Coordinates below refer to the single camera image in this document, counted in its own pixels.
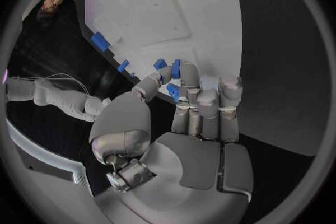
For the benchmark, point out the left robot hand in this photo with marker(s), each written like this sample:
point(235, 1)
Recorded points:
point(168, 165)

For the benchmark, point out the blue plug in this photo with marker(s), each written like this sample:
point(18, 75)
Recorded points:
point(176, 69)

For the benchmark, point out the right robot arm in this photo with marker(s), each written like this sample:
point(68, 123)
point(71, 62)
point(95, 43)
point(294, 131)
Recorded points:
point(60, 98)

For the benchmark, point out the white task board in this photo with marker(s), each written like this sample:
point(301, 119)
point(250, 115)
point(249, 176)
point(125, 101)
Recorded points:
point(157, 7)

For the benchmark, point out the blue gear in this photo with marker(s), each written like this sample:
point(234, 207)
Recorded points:
point(173, 90)

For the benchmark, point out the blue short cylinder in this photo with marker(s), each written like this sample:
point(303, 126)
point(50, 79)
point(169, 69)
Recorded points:
point(160, 64)

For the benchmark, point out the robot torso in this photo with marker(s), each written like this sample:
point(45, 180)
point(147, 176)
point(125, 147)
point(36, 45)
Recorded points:
point(47, 156)

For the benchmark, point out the blue block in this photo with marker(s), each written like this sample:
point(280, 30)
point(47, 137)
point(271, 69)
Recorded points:
point(99, 41)

